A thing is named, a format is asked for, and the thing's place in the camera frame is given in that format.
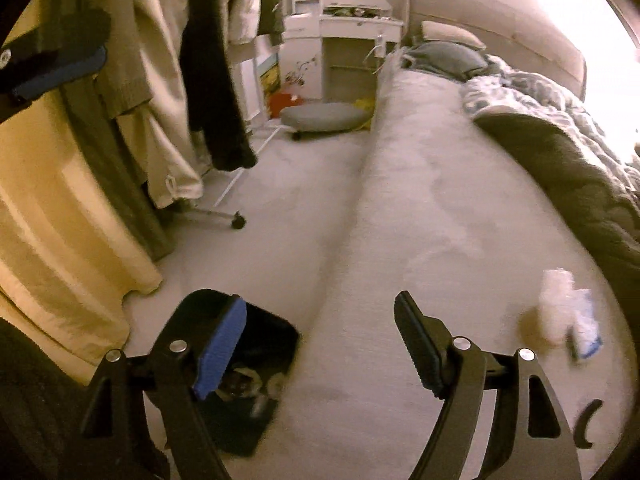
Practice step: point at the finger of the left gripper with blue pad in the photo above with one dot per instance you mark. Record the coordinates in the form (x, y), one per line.
(55, 77)

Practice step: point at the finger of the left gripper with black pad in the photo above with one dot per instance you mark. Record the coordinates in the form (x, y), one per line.
(67, 39)

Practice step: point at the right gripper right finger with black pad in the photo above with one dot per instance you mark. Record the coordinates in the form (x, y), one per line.
(529, 434)

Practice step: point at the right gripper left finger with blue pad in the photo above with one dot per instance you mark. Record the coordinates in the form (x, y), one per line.
(115, 442)

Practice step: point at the white plastic bag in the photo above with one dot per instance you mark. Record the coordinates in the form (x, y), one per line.
(555, 310)

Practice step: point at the black curved plastic piece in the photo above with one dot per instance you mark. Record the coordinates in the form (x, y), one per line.
(581, 425)

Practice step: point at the beige hanging sweater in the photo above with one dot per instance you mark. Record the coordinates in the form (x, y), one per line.
(141, 60)

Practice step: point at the brown cardboard tape roll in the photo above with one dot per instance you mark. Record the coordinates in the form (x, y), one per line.
(529, 331)

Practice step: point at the black hanging garment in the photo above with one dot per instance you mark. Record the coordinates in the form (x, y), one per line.
(213, 108)

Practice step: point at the grey bed with mattress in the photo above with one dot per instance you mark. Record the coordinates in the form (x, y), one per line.
(445, 213)

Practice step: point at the blue white tissue pack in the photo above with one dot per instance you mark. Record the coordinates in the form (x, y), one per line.
(585, 330)

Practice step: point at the red box on floor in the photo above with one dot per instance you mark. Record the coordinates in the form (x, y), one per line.
(280, 100)

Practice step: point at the dark grey fuzzy blanket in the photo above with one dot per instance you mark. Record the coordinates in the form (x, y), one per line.
(601, 213)

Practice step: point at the grey round rolling stool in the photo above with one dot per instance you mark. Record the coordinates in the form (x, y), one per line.
(323, 118)

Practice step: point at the white vanity desk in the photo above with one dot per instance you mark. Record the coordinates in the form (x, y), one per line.
(332, 49)

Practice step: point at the grey patterned duvet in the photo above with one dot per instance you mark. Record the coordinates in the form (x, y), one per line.
(502, 89)

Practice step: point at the dark grey pillow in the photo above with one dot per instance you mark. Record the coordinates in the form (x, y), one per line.
(446, 59)

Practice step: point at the beige pillow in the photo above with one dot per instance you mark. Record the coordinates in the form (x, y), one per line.
(435, 31)

